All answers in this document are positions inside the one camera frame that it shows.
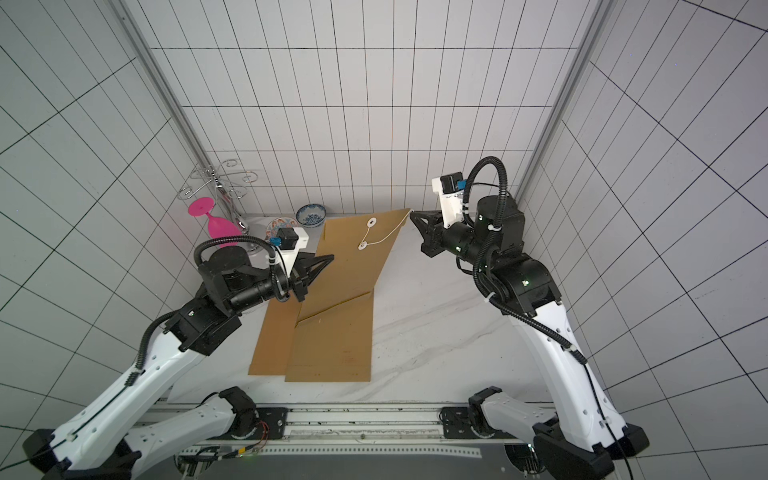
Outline brown kraft file bags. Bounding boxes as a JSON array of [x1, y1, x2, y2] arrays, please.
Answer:
[[298, 209, 410, 321]]

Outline brown kraft file bag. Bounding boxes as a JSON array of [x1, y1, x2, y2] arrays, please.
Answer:
[[285, 292, 374, 383], [248, 297, 301, 376]]

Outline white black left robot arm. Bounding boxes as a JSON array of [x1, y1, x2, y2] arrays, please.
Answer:
[[23, 228, 334, 479]]

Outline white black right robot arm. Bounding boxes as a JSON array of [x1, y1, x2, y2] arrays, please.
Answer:
[[409, 156, 650, 479]]

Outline blue white patterned bowl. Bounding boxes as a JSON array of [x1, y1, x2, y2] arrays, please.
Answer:
[[295, 203, 327, 228]]

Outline red blue patterned bowl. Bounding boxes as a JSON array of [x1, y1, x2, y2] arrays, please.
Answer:
[[266, 217, 299, 240]]

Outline pink plastic wine glass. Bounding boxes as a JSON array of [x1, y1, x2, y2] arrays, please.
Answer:
[[187, 197, 242, 239]]

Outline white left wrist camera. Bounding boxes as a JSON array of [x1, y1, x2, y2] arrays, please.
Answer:
[[269, 227, 309, 276]]

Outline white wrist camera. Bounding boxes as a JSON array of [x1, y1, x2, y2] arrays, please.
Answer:
[[432, 172, 466, 229], [269, 227, 309, 276]]

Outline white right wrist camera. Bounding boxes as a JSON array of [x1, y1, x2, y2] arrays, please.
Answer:
[[432, 172, 466, 229]]

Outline silver wire glass rack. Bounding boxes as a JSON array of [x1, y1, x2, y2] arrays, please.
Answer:
[[176, 158, 260, 235]]

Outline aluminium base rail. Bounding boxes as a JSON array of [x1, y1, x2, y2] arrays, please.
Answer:
[[126, 401, 557, 463]]

